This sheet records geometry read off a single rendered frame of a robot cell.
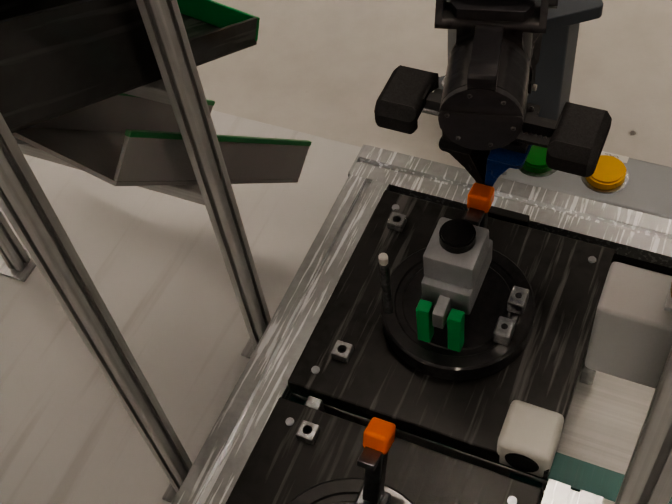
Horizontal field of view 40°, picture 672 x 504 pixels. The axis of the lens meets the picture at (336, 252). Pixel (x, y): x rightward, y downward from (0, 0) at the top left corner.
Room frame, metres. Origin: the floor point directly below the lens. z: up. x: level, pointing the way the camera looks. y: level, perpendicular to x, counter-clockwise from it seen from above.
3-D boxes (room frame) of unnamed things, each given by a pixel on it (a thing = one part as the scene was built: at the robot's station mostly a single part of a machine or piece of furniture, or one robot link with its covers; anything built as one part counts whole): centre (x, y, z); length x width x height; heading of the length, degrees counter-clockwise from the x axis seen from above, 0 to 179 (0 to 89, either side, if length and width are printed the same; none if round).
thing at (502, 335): (0.42, -0.13, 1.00); 0.02 x 0.01 x 0.02; 149
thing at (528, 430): (0.32, -0.13, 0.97); 0.05 x 0.05 x 0.04; 59
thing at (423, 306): (0.43, -0.07, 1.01); 0.01 x 0.01 x 0.05; 59
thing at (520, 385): (0.46, -0.10, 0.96); 0.24 x 0.24 x 0.02; 59
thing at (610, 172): (0.60, -0.29, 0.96); 0.04 x 0.04 x 0.02
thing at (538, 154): (0.64, -0.23, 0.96); 0.04 x 0.04 x 0.02
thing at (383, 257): (0.46, -0.04, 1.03); 0.01 x 0.01 x 0.08
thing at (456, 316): (0.41, -0.09, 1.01); 0.01 x 0.01 x 0.05; 59
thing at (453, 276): (0.45, -0.10, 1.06); 0.08 x 0.04 x 0.07; 149
